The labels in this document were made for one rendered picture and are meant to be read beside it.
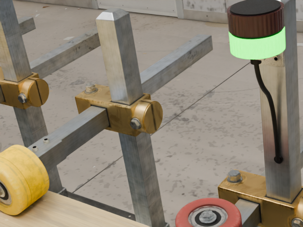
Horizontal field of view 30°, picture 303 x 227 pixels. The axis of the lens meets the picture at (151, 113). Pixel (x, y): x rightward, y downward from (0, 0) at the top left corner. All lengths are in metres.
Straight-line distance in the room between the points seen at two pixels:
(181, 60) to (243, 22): 0.42
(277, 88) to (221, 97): 2.32
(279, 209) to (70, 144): 0.30
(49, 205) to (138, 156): 0.17
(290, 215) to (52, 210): 0.31
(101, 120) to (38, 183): 0.16
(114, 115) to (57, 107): 2.34
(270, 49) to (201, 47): 0.46
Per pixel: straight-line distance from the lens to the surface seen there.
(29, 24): 1.40
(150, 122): 0.84
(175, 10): 4.29
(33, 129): 1.05
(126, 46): 0.81
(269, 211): 0.78
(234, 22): 0.61
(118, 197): 2.34
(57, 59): 1.13
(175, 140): 2.65
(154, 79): 0.95
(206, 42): 1.08
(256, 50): 0.61
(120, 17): 0.80
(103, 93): 0.89
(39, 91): 1.01
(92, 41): 1.19
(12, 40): 0.99
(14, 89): 1.01
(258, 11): 0.61
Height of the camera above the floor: 1.34
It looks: 27 degrees down
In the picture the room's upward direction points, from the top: 9 degrees counter-clockwise
